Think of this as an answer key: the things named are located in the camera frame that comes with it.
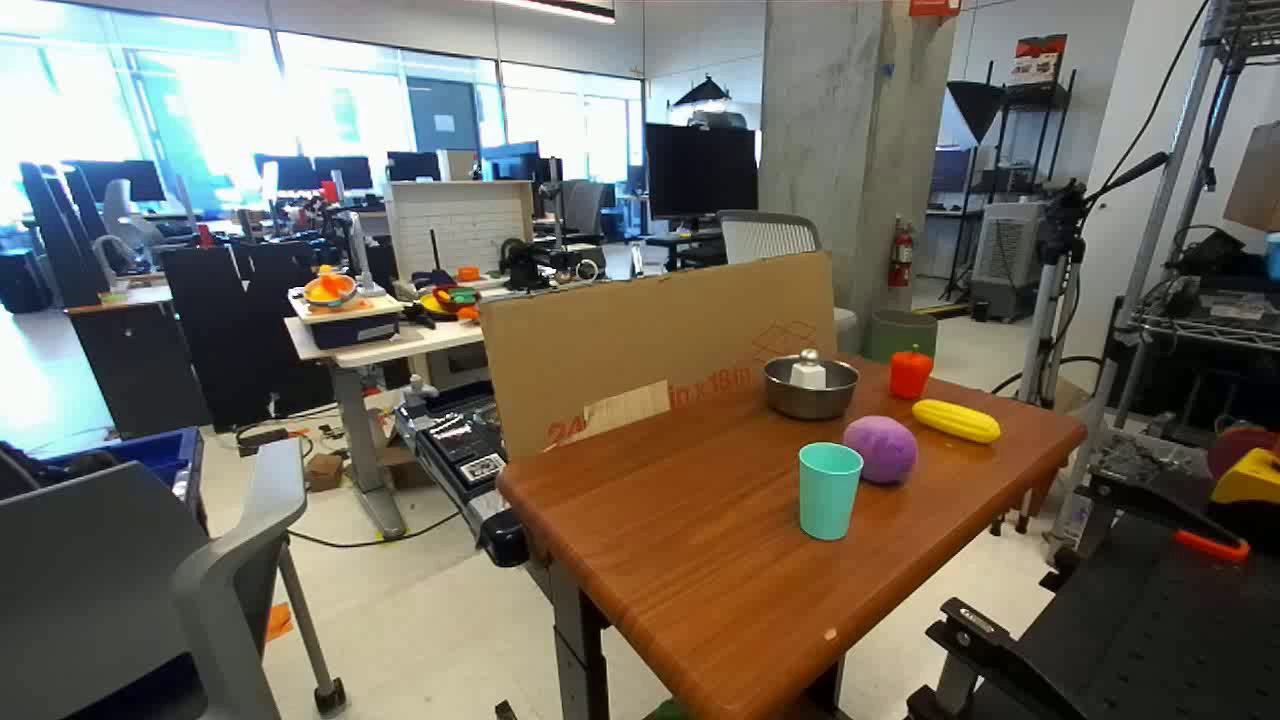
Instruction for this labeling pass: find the white shaker with silver cap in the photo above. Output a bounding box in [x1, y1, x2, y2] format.
[790, 348, 831, 397]

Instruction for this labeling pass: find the silver metal bowl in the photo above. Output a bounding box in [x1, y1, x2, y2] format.
[759, 350, 863, 428]

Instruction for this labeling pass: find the brown cardboard board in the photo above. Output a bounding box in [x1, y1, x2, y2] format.
[477, 246, 845, 469]

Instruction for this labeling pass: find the black monitor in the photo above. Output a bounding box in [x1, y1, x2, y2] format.
[639, 121, 764, 223]

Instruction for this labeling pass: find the white board panel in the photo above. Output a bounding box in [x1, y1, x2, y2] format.
[384, 177, 540, 287]

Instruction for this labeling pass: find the teal plastic cup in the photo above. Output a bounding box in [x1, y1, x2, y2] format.
[797, 438, 868, 548]

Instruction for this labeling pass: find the purple plush toy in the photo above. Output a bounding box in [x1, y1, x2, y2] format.
[841, 410, 926, 489]

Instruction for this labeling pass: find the white desk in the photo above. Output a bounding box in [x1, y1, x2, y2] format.
[280, 307, 491, 545]

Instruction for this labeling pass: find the green grey box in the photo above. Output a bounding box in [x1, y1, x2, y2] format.
[863, 307, 939, 363]

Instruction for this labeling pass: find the red toy bell pepper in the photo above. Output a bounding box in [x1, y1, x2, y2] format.
[889, 348, 939, 404]

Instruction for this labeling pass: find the red fire extinguisher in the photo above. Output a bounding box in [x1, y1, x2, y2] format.
[883, 216, 921, 292]

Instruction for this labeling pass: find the black table leg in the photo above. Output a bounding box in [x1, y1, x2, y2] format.
[530, 554, 616, 720]

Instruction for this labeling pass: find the flat tray box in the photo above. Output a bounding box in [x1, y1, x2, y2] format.
[286, 287, 407, 350]

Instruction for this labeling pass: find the yellow toy corn cob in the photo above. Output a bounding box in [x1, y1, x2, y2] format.
[910, 397, 1009, 448]

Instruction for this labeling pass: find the orange toy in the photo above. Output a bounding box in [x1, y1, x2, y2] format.
[301, 260, 363, 312]

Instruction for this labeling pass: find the red white sign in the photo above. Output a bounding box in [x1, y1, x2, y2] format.
[1009, 31, 1074, 93]

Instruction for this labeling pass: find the blue bin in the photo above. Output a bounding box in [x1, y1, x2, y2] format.
[38, 424, 208, 494]

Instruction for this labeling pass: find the metal shelf rack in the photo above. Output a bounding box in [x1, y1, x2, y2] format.
[1100, 0, 1280, 431]

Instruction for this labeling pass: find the black equipment platform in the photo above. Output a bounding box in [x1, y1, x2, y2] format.
[903, 469, 1280, 720]

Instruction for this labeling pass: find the grey office chair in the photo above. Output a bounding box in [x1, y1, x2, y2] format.
[0, 436, 353, 720]

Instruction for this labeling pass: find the yellow plastic object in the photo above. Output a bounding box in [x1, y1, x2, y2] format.
[1209, 445, 1280, 512]

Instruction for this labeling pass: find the camera on tripod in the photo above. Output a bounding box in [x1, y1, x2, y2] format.
[1020, 148, 1176, 410]

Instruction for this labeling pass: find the orange tool handle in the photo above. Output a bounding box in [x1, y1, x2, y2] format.
[1174, 523, 1255, 568]

